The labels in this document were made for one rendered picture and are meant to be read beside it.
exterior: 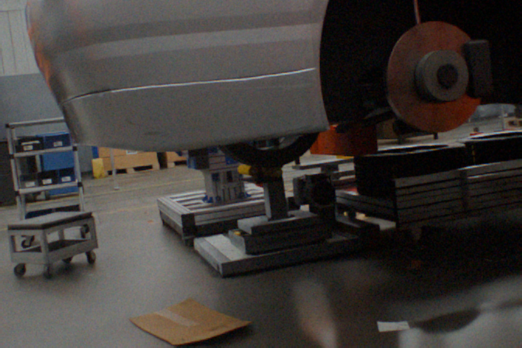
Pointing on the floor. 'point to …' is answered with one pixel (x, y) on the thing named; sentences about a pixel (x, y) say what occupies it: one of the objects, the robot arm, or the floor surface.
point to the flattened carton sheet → (187, 322)
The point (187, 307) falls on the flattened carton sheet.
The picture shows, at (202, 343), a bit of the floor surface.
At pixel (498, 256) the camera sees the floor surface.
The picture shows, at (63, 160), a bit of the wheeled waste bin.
